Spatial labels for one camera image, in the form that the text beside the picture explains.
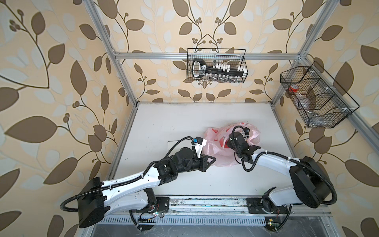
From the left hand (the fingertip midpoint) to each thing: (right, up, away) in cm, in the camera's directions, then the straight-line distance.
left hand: (218, 160), depth 67 cm
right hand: (+13, +5, +24) cm, 27 cm away
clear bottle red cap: (+51, +28, +13) cm, 59 cm away
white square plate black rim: (-16, +7, +5) cm, 18 cm away
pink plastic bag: (+2, +6, +22) cm, 23 cm away
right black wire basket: (+53, +27, +6) cm, 60 cm away
